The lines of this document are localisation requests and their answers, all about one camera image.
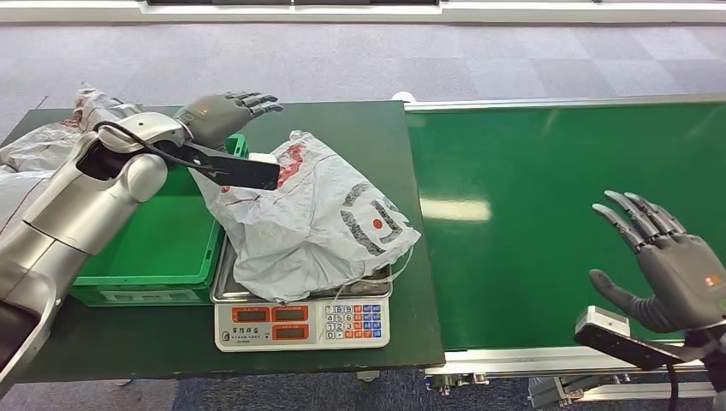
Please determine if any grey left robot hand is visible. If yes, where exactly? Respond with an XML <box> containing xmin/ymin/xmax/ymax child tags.
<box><xmin>174</xmin><ymin>92</ymin><xmax>284</xmax><ymax>152</ymax></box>

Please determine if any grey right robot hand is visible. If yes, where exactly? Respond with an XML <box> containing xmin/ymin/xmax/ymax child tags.
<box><xmin>587</xmin><ymin>190</ymin><xmax>726</xmax><ymax>335</ymax></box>

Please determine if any grey plastic mailer package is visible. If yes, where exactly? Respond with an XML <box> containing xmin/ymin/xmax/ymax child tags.
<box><xmin>189</xmin><ymin>130</ymin><xmax>423</xmax><ymax>304</ymax></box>

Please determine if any green conveyor belt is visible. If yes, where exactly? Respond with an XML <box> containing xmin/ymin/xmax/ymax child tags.
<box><xmin>406</xmin><ymin>100</ymin><xmax>726</xmax><ymax>352</ymax></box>

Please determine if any crumpled grey mailer package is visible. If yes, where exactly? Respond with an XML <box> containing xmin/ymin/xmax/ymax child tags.
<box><xmin>0</xmin><ymin>83</ymin><xmax>144</xmax><ymax>173</ymax></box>

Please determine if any green plastic crate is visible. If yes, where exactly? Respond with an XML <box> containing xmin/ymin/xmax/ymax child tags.
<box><xmin>68</xmin><ymin>132</ymin><xmax>249</xmax><ymax>308</ymax></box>

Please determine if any steel scale weighing tray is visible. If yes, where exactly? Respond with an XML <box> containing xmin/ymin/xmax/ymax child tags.
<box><xmin>210</xmin><ymin>232</ymin><xmax>394</xmax><ymax>305</ymax></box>

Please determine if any white window ledge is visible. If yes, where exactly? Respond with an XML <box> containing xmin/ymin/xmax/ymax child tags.
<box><xmin>0</xmin><ymin>0</ymin><xmax>726</xmax><ymax>25</ymax></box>

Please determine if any flat white mailer red print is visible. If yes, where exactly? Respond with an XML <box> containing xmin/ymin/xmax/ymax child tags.
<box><xmin>0</xmin><ymin>169</ymin><xmax>61</xmax><ymax>242</ymax></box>

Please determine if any white electronic scale body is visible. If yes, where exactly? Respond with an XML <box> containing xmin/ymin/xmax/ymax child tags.
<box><xmin>213</xmin><ymin>295</ymin><xmax>392</xmax><ymax>354</ymax></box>

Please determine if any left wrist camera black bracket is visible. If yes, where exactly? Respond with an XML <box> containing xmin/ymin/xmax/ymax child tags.
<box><xmin>161</xmin><ymin>140</ymin><xmax>283</xmax><ymax>192</ymax></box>

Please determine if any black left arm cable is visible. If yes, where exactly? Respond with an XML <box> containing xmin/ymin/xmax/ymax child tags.
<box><xmin>92</xmin><ymin>120</ymin><xmax>228</xmax><ymax>178</ymax></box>

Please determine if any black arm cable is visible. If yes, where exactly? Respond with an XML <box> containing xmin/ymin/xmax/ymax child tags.
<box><xmin>92</xmin><ymin>120</ymin><xmax>228</xmax><ymax>178</ymax></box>
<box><xmin>665</xmin><ymin>362</ymin><xmax>683</xmax><ymax>411</ymax></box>

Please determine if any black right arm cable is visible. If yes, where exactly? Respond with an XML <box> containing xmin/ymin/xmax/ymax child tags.
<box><xmin>665</xmin><ymin>362</ymin><xmax>683</xmax><ymax>411</ymax></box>

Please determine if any aluminium conveyor frame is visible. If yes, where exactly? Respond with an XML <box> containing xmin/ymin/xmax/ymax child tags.
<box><xmin>403</xmin><ymin>93</ymin><xmax>726</xmax><ymax>408</ymax></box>

